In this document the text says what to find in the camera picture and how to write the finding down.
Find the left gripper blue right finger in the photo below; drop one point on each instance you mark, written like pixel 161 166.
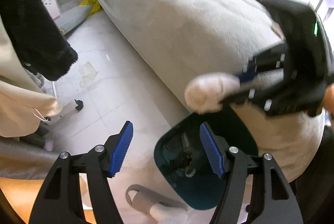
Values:
pixel 214 150

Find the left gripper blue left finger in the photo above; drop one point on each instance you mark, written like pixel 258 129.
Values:
pixel 117 147

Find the white sock ball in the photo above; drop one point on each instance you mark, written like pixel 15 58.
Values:
pixel 204 93

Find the dark teal trash bin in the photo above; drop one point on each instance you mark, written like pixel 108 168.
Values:
pixel 180 157

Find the person's right hand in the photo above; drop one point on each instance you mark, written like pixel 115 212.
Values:
pixel 328 101

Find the white clothes rack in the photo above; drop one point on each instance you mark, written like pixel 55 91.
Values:
pixel 42 137

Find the beige trench coat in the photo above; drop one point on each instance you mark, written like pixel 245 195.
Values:
pixel 19 94

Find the grey-green bed with sheet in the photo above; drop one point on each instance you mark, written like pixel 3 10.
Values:
pixel 182 39

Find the yellow bag on floor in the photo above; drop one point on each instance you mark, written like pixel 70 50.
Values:
pixel 94 6

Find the black fuzzy garment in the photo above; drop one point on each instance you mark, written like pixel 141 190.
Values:
pixel 36 38

